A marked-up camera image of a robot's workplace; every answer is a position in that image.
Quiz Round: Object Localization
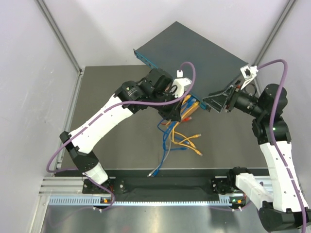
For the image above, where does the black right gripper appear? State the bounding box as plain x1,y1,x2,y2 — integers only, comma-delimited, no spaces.
202,79,265,117

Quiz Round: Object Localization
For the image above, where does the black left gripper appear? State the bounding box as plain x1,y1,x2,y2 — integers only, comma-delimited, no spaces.
149,89,185,122

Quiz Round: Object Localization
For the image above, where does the yellow patch cable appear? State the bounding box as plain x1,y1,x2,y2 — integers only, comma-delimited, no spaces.
170,95,196,149
170,100,203,156
170,101,202,146

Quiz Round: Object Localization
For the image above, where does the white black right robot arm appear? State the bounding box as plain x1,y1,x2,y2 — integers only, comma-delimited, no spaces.
205,84,311,233

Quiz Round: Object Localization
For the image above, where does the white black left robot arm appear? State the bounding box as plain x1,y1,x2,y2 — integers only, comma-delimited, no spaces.
60,68,192,193

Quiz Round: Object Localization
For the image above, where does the wooden base board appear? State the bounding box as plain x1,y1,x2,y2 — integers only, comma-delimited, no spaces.
181,101,200,121

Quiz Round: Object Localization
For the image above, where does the red patch cable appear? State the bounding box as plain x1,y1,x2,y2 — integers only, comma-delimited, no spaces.
161,116,192,126

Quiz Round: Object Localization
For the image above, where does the dark blue network switch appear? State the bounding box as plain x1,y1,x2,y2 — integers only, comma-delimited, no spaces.
134,21,247,110

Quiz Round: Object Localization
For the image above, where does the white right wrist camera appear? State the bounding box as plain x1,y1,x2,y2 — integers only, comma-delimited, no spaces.
240,65,258,90

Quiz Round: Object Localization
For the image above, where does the grey patch cable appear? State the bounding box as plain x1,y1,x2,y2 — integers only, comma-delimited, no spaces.
147,140,172,177

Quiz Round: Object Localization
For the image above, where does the aluminium frame rail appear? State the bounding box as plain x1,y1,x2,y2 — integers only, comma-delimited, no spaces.
38,176,305,207

